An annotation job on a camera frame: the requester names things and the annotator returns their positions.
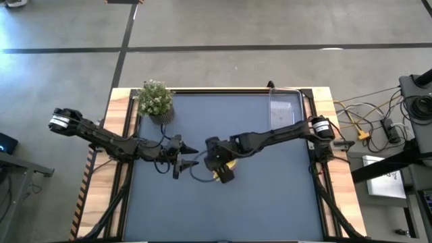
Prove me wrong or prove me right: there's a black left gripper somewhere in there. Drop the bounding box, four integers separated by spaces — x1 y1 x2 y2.
146 134 200 180

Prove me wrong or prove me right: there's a yellow measuring cup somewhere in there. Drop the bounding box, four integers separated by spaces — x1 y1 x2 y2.
211 159 239 180

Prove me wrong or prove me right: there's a grey-blue table mat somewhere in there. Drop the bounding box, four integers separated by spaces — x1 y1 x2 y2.
123 92 325 242

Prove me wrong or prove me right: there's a potted plant ribbed grey pot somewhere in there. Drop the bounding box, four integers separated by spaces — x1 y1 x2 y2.
134 79 176 126

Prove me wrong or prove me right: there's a clear plastic container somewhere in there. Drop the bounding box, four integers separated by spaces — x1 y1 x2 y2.
268 86 304 131

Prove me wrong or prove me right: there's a black yellow hazard tape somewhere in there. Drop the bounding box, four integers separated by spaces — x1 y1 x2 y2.
69 117 103 241

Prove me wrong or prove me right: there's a black crossbar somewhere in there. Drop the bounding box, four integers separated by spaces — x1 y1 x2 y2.
350 148 419 185

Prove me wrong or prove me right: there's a white board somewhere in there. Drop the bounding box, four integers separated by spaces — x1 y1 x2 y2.
361 154 408 200

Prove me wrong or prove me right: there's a black power strip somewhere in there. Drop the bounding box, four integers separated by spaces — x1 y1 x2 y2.
380 117 402 144

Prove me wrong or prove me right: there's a black device blue light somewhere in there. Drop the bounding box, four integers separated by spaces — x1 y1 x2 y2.
0 132 19 155

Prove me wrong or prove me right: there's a grey metal stand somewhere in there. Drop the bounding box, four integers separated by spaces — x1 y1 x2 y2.
398 69 432 163

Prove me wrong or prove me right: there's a black equipment rack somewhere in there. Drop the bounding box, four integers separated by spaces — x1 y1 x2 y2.
403 161 432 243

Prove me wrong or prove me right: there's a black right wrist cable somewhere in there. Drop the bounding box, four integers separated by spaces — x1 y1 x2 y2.
188 150 219 184

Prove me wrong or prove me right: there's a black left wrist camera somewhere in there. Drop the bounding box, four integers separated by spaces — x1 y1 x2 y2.
166 136 180 157

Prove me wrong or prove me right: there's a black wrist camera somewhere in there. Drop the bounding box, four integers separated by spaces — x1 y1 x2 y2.
166 136 180 157
215 165 236 185

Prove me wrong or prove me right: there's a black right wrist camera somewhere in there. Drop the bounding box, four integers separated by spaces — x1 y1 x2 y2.
215 165 236 185

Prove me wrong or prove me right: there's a black aluminium frame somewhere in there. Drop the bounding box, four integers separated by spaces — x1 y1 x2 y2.
69 87 371 243

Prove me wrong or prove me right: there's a yellow cable with plug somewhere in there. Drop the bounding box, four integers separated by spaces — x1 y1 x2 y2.
333 99 402 142

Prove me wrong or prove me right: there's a coiled black cable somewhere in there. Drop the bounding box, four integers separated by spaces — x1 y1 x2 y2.
403 95 432 126

